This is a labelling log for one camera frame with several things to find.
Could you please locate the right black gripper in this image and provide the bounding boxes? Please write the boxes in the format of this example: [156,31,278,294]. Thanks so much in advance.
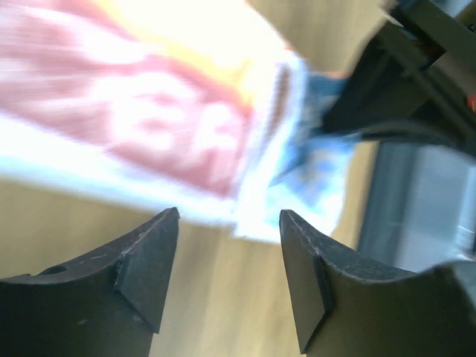
[322,1,475,157]

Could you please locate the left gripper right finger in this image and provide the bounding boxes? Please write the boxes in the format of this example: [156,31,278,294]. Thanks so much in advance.
[280,210,475,356]

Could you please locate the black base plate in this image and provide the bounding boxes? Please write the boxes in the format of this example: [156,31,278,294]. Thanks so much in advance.
[357,143,475,271]

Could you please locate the lettered beige towel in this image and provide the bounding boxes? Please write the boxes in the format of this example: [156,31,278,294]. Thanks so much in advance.
[1,1,356,242]

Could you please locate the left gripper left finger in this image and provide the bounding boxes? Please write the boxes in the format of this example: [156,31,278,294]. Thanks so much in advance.
[1,208,179,356]

